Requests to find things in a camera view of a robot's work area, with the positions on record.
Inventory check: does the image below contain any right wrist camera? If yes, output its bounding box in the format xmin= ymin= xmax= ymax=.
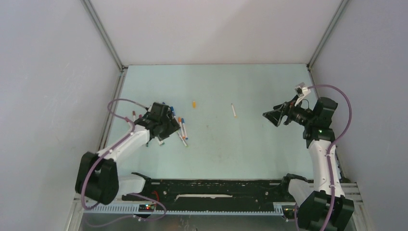
xmin=294 ymin=82 xmax=311 ymax=106

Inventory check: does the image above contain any controller board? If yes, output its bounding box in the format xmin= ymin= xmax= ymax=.
xmin=138 ymin=204 xmax=155 ymax=213
xmin=283 ymin=208 xmax=296 ymax=217

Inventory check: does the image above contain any right controller board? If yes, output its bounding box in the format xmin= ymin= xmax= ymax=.
xmin=283 ymin=208 xmax=296 ymax=217

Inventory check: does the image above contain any large blue marker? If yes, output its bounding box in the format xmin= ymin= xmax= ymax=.
xmin=170 ymin=106 xmax=177 ymax=118

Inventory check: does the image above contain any white cable duct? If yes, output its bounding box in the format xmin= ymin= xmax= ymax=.
xmin=84 ymin=204 xmax=283 ymax=216

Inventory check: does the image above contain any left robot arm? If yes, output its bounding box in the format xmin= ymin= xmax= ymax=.
xmin=75 ymin=102 xmax=181 ymax=210

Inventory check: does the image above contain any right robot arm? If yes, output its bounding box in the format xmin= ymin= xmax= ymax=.
xmin=263 ymin=96 xmax=355 ymax=231

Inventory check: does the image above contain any orange cap marker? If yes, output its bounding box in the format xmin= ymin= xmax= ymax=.
xmin=178 ymin=117 xmax=186 ymax=139

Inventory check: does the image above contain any left controller board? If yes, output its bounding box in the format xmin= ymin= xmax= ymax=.
xmin=138 ymin=204 xmax=155 ymax=213

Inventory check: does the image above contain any light green pen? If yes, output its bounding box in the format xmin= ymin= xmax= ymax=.
xmin=177 ymin=132 xmax=188 ymax=147

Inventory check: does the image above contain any yellow pen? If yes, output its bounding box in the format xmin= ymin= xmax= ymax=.
xmin=231 ymin=103 xmax=237 ymax=118

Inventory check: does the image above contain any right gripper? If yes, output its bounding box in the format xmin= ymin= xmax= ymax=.
xmin=263 ymin=94 xmax=316 ymax=127

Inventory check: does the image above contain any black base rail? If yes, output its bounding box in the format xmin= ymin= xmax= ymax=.
xmin=140 ymin=178 xmax=295 ymax=212

